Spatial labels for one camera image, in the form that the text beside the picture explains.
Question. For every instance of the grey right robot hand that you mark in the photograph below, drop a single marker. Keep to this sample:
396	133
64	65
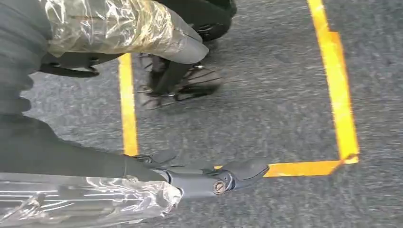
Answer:
78	157

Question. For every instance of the clear plastic film wrap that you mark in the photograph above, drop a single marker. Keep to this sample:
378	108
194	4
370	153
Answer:
110	28
78	201

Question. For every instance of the right robot arm sleeve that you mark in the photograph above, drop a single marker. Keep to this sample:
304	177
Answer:
19	47

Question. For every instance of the yellow floor tape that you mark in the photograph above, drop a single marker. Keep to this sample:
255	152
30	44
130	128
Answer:
338	94

